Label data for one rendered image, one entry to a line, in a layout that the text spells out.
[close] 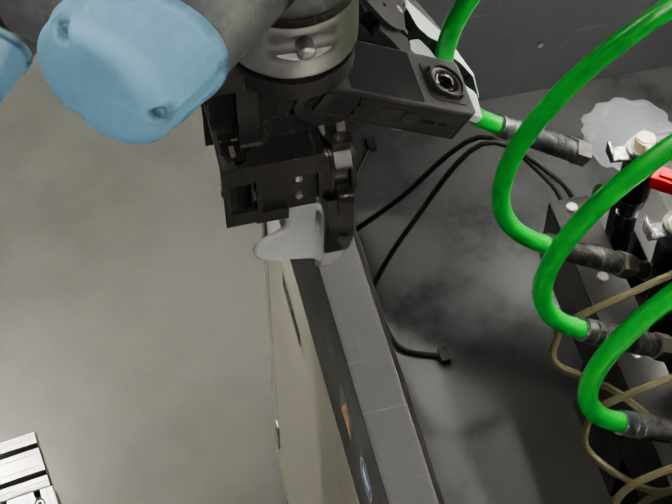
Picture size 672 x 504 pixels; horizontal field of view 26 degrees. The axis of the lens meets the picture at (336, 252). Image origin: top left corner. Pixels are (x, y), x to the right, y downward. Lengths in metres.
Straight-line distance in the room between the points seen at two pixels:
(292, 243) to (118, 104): 0.29
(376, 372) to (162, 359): 1.18
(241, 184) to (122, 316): 1.59
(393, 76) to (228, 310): 1.58
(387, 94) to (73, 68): 0.24
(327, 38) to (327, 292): 0.52
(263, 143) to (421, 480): 0.41
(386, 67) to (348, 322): 0.43
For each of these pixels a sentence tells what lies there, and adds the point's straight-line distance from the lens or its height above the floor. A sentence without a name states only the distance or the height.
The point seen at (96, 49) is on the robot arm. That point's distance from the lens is 0.64.
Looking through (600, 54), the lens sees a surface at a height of 1.31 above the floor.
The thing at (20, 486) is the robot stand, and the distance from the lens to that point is 2.03.
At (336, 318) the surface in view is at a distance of 1.25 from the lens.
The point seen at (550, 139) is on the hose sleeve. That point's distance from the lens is 1.15.
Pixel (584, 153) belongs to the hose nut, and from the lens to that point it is 1.17.
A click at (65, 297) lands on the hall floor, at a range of 2.47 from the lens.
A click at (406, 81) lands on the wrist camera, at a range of 0.86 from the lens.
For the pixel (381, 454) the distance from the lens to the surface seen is 1.18.
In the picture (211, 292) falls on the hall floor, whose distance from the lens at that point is 2.44.
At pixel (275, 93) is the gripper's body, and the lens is 0.80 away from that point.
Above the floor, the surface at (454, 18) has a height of 1.28.
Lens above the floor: 1.99
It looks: 53 degrees down
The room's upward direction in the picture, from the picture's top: straight up
